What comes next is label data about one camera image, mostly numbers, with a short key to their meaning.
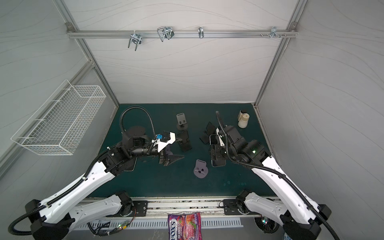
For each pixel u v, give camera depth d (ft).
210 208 2.46
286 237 1.43
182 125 3.42
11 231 1.25
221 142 1.97
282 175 1.32
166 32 2.51
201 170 2.69
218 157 1.93
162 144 1.69
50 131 2.09
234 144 1.59
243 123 3.35
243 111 3.39
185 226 2.20
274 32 2.51
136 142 1.59
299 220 1.26
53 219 1.26
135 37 2.56
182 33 2.55
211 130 3.19
